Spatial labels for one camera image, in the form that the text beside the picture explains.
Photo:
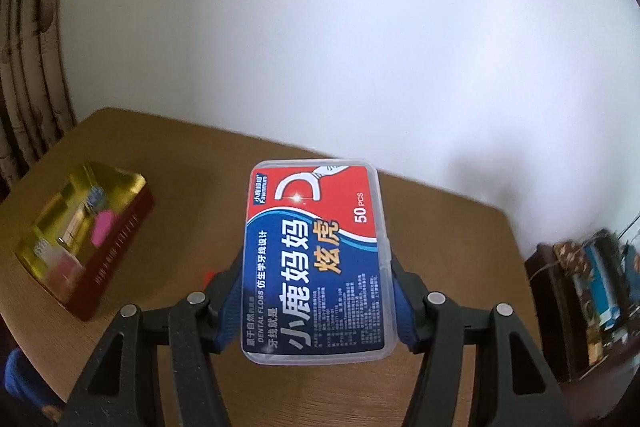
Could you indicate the blue patterned small block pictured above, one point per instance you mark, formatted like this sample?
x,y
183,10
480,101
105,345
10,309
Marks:
x,y
96,199

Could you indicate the long beige wooden block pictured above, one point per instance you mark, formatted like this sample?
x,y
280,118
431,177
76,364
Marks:
x,y
70,235

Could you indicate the beige patterned curtain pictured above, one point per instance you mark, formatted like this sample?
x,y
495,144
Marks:
x,y
36,111

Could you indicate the dark wooden side cabinet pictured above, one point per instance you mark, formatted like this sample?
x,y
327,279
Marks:
x,y
555,325

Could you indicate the pink rectangular block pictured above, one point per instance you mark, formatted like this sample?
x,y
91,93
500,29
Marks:
x,y
103,223

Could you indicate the clear box with pink insert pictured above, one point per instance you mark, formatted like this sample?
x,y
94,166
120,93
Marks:
x,y
66,273

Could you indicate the dental floss plastic box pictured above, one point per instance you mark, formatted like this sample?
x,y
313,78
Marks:
x,y
317,284

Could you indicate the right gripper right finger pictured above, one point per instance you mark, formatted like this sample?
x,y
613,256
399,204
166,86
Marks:
x,y
513,385

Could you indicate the colourful boxes on cabinet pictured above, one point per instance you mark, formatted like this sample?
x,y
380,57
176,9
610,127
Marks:
x,y
603,313

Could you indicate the small red block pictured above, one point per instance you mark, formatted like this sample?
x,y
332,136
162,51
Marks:
x,y
209,277

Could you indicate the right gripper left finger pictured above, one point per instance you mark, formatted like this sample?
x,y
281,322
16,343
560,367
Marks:
x,y
120,386

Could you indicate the red gold tin box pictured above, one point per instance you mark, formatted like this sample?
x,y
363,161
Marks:
x,y
127,194

